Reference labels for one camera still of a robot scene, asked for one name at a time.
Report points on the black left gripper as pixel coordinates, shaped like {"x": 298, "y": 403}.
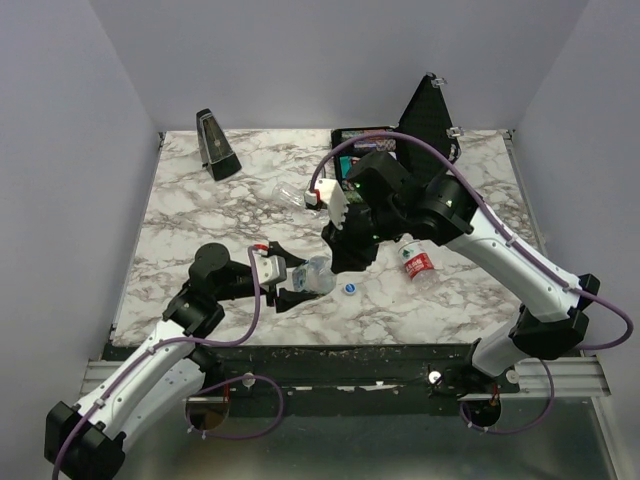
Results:
{"x": 287, "y": 299}

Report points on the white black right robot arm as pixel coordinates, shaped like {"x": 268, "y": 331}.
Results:
{"x": 551, "y": 319}

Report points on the red label water bottle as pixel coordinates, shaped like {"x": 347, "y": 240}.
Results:
{"x": 417, "y": 264}

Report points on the Pocari Sweat clear bottle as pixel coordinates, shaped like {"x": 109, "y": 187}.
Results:
{"x": 314, "y": 276}

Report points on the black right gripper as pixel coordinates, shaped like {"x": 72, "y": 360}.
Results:
{"x": 347, "y": 245}

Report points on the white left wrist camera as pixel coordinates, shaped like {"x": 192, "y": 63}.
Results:
{"x": 271, "y": 271}

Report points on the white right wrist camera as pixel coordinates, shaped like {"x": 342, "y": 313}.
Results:
{"x": 328, "y": 193}

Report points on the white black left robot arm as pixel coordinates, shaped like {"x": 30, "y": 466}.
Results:
{"x": 87, "y": 440}

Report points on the clear unlabelled plastic bottle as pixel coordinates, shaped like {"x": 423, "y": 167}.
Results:
{"x": 292, "y": 198}

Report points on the black metronome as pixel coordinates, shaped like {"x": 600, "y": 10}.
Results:
{"x": 217, "y": 155}

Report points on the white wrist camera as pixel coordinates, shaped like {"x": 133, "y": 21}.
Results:
{"x": 328, "y": 193}
{"x": 271, "y": 271}

